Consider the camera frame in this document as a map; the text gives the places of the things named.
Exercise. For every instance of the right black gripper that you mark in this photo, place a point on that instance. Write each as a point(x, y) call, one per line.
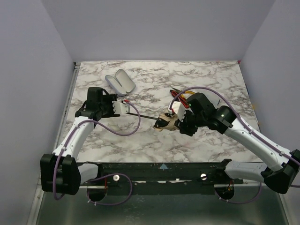
point(182, 126)

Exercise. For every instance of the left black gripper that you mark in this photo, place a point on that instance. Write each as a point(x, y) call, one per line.
point(115, 114)

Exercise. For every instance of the beige umbrella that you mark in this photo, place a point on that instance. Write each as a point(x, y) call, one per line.
point(164, 121)

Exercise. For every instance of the purple umbrella case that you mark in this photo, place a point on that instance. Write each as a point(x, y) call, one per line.
point(121, 83)

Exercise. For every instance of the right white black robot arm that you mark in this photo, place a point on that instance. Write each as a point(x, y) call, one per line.
point(279, 165)

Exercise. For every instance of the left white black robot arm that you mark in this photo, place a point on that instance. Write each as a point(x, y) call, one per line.
point(59, 170)

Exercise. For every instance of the clear plastic box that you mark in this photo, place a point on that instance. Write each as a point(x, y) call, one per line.
point(214, 99)

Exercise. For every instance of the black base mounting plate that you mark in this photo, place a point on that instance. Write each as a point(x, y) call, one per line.
point(160, 178)

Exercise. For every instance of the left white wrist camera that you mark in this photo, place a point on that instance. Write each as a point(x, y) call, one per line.
point(120, 108)

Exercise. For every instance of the yellow handled pliers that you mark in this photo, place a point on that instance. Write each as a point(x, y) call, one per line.
point(186, 92)

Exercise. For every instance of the aluminium frame rail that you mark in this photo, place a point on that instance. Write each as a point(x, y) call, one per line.
point(255, 185)

